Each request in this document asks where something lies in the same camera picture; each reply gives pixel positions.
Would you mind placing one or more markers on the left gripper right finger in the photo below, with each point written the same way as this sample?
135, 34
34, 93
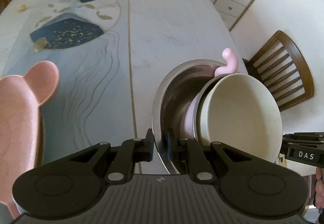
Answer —
189, 151

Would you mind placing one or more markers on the pink bear-shaped plate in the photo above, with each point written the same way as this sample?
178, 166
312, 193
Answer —
21, 140

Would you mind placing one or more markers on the yellow cartoon box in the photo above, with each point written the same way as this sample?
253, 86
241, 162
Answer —
281, 160

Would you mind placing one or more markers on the cream white bowl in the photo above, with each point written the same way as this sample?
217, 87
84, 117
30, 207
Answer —
241, 112

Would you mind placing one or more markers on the clear tape roll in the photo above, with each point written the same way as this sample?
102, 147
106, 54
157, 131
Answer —
40, 44

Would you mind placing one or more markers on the yellowish tape roll far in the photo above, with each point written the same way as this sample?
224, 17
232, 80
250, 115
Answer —
22, 8

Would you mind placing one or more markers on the person's right hand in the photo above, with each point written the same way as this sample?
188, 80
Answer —
319, 189

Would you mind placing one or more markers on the dark wooden chair right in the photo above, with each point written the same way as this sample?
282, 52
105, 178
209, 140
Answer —
281, 68

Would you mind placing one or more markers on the stainless steel bowl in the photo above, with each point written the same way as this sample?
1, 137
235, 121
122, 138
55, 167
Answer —
175, 93

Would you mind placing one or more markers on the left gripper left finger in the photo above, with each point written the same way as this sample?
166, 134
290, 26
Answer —
125, 157

